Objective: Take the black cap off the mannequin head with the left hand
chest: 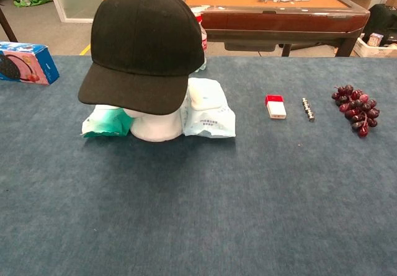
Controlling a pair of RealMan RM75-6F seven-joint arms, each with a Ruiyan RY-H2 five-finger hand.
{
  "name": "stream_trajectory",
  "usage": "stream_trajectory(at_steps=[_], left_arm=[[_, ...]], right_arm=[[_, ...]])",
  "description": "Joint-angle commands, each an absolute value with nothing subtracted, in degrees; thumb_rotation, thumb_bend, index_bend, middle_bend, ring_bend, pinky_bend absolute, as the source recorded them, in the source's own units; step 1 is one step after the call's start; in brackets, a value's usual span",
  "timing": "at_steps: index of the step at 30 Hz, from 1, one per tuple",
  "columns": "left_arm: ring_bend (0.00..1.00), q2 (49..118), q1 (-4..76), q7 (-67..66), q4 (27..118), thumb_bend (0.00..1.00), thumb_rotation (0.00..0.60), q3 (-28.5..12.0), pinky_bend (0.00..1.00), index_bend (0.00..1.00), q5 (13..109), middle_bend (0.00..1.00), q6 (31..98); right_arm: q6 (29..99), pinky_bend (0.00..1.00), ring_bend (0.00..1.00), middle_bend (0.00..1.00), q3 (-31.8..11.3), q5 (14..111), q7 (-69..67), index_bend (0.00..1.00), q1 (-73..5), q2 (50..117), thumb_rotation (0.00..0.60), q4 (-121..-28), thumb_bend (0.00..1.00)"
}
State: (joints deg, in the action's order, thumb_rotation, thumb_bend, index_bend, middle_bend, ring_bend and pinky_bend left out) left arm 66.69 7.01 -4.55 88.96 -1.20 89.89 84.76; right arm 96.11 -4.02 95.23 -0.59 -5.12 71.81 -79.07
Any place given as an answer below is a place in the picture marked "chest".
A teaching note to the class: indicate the black baseball cap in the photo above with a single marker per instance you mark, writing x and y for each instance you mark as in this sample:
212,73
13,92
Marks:
142,40

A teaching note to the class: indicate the white foam mannequin head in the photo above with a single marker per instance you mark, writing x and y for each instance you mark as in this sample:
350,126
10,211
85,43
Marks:
155,127

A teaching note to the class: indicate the light blue wipes pack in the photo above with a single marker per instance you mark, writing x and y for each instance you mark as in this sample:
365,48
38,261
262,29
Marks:
211,118

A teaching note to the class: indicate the small red and white box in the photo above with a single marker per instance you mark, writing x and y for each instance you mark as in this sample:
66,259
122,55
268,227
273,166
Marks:
276,110

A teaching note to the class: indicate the blue felt table mat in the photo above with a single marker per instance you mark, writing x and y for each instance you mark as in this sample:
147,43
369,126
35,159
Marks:
198,211

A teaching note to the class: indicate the clear red-label water bottle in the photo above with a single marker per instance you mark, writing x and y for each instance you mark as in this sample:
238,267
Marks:
203,37

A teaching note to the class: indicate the green and white wipes pack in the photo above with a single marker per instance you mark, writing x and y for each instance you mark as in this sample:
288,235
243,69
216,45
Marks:
105,121

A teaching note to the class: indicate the small metal bolt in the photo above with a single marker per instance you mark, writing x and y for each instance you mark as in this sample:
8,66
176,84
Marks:
308,110

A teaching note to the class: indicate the brown mahjong table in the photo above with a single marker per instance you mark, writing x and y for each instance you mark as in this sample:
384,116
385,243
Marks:
279,18

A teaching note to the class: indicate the dark red grape bunch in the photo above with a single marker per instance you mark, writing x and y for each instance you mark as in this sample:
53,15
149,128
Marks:
356,108

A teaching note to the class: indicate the blue cookie box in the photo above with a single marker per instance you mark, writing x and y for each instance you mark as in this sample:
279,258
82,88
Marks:
28,62

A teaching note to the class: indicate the white plastic crate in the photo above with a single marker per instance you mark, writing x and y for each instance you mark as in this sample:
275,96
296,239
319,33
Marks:
369,51

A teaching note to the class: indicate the white framed glass partition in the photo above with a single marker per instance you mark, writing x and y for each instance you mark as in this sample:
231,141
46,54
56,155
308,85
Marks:
59,0

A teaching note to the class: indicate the small printed carton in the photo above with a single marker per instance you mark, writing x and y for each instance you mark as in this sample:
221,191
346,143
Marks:
375,39

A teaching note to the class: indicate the green bag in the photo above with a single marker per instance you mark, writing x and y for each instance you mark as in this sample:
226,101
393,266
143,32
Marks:
32,0

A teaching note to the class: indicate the black bag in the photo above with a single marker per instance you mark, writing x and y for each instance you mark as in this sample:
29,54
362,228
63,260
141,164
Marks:
381,18

